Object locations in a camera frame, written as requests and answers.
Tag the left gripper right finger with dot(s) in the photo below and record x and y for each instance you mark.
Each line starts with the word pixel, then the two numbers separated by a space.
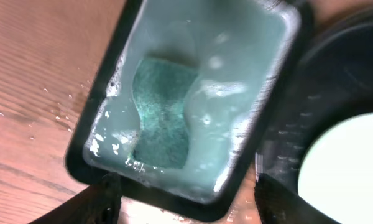
pixel 276 204

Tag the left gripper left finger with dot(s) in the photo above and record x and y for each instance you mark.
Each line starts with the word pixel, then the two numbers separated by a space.
pixel 98 203

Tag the round black tray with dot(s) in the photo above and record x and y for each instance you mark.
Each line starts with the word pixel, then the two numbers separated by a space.
pixel 333 82

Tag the mint plate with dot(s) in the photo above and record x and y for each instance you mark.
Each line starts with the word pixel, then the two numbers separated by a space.
pixel 336 176

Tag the green yellow sponge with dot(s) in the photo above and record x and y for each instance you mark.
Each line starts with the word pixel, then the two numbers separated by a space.
pixel 159 89

